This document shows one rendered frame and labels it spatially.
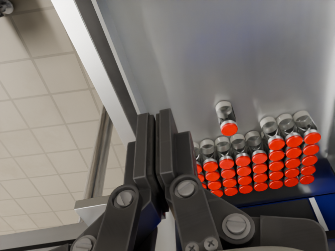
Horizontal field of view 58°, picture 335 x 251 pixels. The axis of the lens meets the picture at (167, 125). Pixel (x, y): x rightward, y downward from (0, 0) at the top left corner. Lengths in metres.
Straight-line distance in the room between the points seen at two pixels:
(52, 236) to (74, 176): 1.29
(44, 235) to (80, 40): 0.51
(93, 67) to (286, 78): 0.24
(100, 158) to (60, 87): 0.71
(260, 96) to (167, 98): 0.12
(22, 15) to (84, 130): 0.65
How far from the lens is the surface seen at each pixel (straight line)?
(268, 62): 0.39
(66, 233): 0.74
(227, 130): 0.38
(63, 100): 1.59
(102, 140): 0.95
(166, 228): 0.53
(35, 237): 0.78
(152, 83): 0.38
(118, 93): 0.37
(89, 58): 0.37
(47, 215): 2.47
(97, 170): 0.87
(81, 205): 0.62
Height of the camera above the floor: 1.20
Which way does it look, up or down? 47 degrees down
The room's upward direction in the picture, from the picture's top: 178 degrees clockwise
